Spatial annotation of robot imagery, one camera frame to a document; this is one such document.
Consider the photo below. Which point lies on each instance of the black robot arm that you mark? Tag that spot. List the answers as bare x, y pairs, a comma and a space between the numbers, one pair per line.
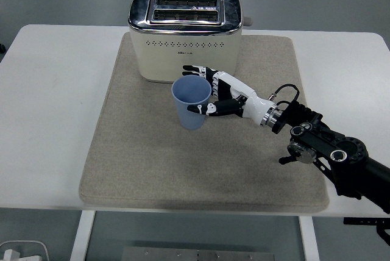
326, 143

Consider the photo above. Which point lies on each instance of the grey metal plate with screws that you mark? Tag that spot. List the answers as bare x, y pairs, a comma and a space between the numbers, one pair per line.
198, 255

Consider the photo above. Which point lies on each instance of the blue ribbed plastic cup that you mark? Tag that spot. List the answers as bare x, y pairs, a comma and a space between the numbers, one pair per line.
190, 91

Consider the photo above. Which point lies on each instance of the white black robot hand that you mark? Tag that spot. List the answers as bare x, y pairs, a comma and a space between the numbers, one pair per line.
254, 107

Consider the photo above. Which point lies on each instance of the black caster wheel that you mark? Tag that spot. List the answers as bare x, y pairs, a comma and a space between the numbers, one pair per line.
2, 48

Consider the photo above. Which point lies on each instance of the black table control panel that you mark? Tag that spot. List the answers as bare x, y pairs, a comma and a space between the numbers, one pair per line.
359, 221

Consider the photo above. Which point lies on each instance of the beige fabric table mat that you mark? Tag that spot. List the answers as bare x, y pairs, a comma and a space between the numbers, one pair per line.
182, 166

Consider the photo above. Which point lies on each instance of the white plastic bin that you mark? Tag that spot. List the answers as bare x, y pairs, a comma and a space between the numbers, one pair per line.
36, 250

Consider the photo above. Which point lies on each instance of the white table leg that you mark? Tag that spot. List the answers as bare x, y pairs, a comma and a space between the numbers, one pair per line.
81, 236
309, 239

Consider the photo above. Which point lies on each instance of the white block in bin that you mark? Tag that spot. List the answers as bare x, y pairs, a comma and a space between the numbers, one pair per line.
10, 255

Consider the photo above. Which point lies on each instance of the cream and chrome toaster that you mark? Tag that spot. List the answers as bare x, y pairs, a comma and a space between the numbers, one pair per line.
158, 56

